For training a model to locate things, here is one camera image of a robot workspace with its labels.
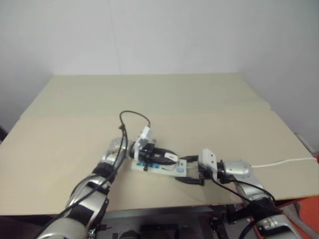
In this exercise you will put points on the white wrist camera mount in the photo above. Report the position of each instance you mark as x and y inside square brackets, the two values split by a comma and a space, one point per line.
[208, 159]
[142, 139]

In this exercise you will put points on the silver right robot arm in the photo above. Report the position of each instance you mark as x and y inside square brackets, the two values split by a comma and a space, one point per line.
[239, 169]

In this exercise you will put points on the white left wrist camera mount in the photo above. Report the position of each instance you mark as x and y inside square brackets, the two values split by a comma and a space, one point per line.
[142, 139]

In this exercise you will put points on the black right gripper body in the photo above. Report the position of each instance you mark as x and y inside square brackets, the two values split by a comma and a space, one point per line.
[203, 177]

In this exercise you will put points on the white charger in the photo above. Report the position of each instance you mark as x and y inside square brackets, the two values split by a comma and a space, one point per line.
[172, 157]

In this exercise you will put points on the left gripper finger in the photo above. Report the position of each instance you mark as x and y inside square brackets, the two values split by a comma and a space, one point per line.
[159, 160]
[162, 151]

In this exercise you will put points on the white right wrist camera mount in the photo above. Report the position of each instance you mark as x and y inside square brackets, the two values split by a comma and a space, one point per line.
[208, 159]

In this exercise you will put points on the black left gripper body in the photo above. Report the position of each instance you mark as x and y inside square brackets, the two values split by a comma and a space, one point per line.
[147, 155]

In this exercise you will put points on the white power strip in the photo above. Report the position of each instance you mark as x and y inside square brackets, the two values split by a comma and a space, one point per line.
[180, 170]

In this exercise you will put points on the black metal frame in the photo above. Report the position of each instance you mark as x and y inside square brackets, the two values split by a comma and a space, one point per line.
[224, 219]

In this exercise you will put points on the orange object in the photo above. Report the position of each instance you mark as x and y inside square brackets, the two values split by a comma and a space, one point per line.
[310, 216]

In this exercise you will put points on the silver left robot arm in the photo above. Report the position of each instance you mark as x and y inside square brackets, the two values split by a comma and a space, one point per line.
[109, 152]

